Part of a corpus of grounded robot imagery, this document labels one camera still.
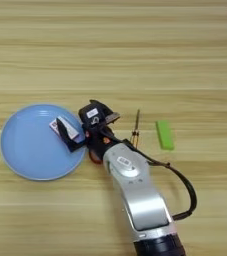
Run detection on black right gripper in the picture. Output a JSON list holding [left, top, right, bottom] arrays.
[[56, 111, 121, 163]]

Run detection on white pink printed eraser box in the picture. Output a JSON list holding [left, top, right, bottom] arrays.
[[48, 115, 81, 141]]

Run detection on amber handled screwdriver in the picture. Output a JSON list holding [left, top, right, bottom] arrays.
[[129, 108, 142, 150]]

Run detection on green rectangular eraser block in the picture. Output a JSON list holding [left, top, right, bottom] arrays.
[[155, 120, 175, 151]]

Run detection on small black box white label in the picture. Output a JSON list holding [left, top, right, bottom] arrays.
[[78, 99, 114, 129]]

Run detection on blue round plate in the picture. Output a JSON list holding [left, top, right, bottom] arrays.
[[0, 103, 87, 182]]

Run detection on red handled scissors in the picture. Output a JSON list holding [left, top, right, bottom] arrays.
[[87, 149, 103, 165]]

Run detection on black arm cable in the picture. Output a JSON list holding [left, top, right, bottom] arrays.
[[118, 138, 198, 222]]

